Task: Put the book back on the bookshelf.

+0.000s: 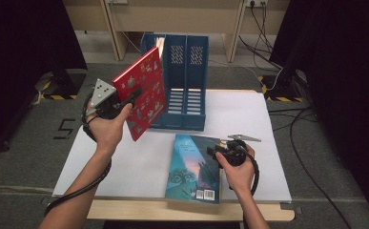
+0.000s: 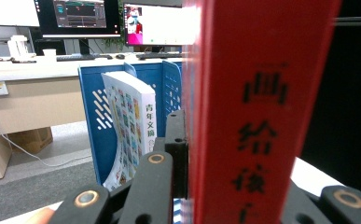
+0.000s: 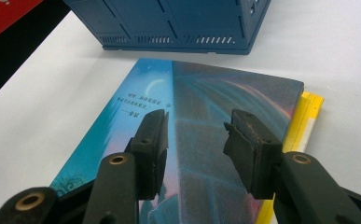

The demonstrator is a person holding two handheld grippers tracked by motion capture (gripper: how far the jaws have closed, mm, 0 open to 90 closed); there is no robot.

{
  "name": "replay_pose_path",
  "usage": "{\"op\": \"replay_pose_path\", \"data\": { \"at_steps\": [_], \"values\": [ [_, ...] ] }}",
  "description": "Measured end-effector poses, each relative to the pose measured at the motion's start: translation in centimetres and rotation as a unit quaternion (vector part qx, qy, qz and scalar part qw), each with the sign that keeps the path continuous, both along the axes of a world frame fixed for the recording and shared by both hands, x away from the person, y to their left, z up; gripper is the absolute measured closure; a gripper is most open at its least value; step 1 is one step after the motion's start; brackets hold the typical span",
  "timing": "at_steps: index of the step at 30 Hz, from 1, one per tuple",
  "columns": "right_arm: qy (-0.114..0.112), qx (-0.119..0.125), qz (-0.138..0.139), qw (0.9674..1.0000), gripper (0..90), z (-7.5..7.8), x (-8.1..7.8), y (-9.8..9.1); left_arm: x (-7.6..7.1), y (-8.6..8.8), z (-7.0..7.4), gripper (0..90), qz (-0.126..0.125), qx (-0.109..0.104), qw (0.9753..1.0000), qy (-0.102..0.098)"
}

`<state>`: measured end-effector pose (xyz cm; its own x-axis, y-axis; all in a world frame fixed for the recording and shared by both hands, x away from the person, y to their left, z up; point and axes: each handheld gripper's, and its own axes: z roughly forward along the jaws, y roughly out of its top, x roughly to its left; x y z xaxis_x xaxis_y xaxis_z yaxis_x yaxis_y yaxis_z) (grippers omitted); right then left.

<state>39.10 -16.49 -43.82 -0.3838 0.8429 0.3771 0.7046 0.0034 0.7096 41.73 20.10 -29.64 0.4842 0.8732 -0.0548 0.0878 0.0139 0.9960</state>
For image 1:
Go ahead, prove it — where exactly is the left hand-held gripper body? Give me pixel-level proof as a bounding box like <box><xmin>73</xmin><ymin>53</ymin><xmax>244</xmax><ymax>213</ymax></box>
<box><xmin>90</xmin><ymin>78</ymin><xmax>126</xmax><ymax>120</ymax></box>

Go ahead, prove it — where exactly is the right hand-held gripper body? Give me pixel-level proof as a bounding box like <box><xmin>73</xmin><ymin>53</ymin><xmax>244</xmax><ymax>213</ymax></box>
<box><xmin>218</xmin><ymin>134</ymin><xmax>262</xmax><ymax>167</ymax></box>

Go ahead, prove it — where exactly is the red book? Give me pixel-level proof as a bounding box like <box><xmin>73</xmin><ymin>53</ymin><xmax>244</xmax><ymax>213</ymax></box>
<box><xmin>112</xmin><ymin>46</ymin><xmax>167</xmax><ymax>142</ymax></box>

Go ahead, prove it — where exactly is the teal book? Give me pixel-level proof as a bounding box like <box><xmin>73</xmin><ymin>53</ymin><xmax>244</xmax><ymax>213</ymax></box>
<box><xmin>165</xmin><ymin>133</ymin><xmax>223</xmax><ymax>204</ymax></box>

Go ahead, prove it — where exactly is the blue file rack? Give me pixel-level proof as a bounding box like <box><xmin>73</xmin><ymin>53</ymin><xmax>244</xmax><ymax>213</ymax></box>
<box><xmin>138</xmin><ymin>32</ymin><xmax>210</xmax><ymax>132</ymax></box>

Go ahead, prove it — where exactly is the white picture book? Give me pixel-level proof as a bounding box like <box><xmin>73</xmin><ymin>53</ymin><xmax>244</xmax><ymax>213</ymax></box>
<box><xmin>154</xmin><ymin>36</ymin><xmax>166</xmax><ymax>60</ymax></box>

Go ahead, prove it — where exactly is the person's right hand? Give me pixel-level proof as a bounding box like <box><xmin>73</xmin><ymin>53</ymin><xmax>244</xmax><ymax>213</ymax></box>
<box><xmin>215</xmin><ymin>144</ymin><xmax>256</xmax><ymax>196</ymax></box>

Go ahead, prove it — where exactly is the person's left hand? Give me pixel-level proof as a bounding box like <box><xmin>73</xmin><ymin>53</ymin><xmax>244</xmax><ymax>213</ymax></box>
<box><xmin>86</xmin><ymin>103</ymin><xmax>133</xmax><ymax>154</ymax></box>

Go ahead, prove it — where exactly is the stand base with hazard tape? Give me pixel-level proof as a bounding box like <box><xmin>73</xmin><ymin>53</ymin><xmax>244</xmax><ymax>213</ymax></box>
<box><xmin>40</xmin><ymin>70</ymin><xmax>88</xmax><ymax>101</ymax></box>
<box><xmin>257</xmin><ymin>74</ymin><xmax>304</xmax><ymax>103</ymax></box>

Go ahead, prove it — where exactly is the white table board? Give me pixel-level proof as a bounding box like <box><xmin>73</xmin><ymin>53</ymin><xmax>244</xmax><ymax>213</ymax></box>
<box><xmin>51</xmin><ymin>88</ymin><xmax>293</xmax><ymax>203</ymax></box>

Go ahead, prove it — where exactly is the black curtain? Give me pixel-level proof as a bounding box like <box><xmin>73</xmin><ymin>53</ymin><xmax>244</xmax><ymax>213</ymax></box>
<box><xmin>0</xmin><ymin>0</ymin><xmax>88</xmax><ymax>156</ymax></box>
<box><xmin>269</xmin><ymin>0</ymin><xmax>369</xmax><ymax>220</ymax></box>

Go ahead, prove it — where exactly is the beige wooden desk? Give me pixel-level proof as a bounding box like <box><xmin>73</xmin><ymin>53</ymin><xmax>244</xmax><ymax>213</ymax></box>
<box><xmin>61</xmin><ymin>0</ymin><xmax>291</xmax><ymax>63</ymax></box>

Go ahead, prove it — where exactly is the right hand-held gripper cable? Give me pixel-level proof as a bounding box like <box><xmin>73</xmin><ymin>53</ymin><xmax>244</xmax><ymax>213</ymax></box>
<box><xmin>242</xmin><ymin>149</ymin><xmax>260</xmax><ymax>229</ymax></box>

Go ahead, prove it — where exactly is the black floor cable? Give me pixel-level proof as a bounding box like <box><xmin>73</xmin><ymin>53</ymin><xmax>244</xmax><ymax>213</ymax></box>
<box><xmin>267</xmin><ymin>106</ymin><xmax>353</xmax><ymax>229</ymax></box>

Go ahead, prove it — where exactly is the white floor cable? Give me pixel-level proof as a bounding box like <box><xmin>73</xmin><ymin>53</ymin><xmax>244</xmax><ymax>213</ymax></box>
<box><xmin>209</xmin><ymin>59</ymin><xmax>284</xmax><ymax>92</ymax></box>

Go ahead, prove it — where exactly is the bundle of black wall cables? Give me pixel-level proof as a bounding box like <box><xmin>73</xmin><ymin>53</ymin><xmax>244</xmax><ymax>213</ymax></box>
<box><xmin>238</xmin><ymin>1</ymin><xmax>283</xmax><ymax>70</ymax></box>

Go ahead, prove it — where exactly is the wall power socket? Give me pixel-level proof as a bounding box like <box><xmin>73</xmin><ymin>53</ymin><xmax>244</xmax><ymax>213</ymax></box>
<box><xmin>246</xmin><ymin>0</ymin><xmax>268</xmax><ymax>8</ymax></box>

